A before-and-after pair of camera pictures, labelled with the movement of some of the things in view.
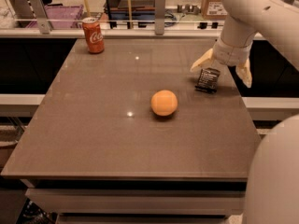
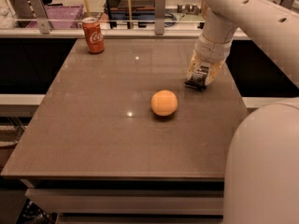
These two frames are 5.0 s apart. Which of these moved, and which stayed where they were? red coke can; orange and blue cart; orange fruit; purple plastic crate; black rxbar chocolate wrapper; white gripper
Moved: black rxbar chocolate wrapper; white gripper
Stayed: orange and blue cart; purple plastic crate; red coke can; orange fruit
